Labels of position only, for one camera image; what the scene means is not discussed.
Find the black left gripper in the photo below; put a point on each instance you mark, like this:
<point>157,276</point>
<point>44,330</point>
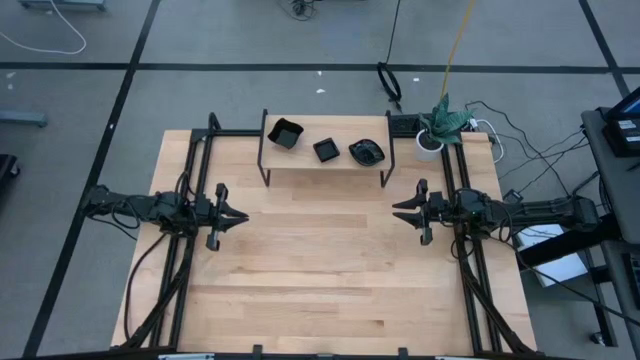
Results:
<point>207,214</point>

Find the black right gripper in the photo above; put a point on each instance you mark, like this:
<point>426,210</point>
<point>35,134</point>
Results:
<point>440,209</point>

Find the black leaf-shaped mini plate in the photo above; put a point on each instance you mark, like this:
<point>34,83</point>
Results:
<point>366,152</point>

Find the black wavy square mini bowl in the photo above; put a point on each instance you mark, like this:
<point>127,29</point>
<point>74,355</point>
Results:
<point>285,133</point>

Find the black square mini plate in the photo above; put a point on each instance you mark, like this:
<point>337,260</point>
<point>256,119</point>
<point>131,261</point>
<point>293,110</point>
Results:
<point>326,149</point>

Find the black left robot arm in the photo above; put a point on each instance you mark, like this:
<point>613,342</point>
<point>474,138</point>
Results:
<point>150,209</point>

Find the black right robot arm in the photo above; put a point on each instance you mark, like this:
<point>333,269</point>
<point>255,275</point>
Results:
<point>540,210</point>

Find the black power strip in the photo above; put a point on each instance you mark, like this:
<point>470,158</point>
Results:
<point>402,124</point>

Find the green plant in white pot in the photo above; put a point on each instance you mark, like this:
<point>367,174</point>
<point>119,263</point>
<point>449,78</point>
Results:
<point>442,122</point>

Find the small black box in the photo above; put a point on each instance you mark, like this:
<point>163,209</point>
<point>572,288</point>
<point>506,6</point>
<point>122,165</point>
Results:
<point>512,196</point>

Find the wooden shelf with black legs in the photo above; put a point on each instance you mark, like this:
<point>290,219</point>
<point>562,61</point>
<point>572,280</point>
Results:
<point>345,127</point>

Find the black desk leg beam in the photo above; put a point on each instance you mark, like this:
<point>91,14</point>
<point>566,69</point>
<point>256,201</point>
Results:
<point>570,242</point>

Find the white paper box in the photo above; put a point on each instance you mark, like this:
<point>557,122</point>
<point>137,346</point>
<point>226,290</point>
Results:
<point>567,267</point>

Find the grey desk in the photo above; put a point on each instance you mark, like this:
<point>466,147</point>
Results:
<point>622,200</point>

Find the black device with labels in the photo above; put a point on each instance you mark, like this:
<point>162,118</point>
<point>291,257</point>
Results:
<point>622,137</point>

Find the black desk caster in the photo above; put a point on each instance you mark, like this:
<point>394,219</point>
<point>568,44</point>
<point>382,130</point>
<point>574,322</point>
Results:
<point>598,339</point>

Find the grey metal base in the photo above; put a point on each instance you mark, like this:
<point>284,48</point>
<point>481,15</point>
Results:
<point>25,119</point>
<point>60,4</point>

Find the black caster base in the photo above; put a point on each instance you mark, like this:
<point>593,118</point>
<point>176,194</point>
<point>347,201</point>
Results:
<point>7,167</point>

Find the blue screen laptop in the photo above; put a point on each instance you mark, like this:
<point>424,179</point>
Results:
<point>631,106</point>

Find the black aluminium rig frame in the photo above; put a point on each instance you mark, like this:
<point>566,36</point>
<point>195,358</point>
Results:
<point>235,133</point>

